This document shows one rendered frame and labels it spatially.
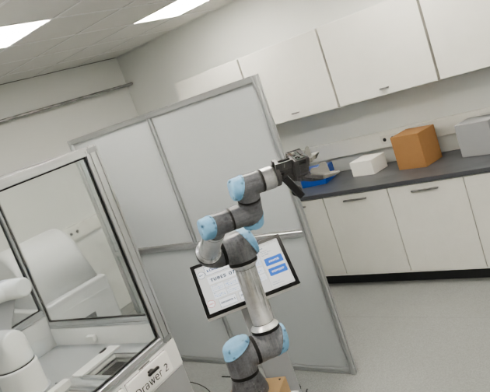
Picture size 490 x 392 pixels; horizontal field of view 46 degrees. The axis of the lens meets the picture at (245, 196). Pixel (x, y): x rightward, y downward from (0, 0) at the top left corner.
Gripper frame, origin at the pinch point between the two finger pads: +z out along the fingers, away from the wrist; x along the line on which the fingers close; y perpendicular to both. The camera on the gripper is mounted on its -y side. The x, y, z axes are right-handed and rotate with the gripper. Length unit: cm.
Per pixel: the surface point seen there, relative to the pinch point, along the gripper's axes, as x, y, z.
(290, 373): 51, -159, -9
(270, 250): 81, -96, 0
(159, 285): 220, -209, -56
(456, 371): 33, -194, 89
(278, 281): 65, -104, -3
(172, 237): 209, -159, -36
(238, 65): 352, -96, 82
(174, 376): 52, -127, -69
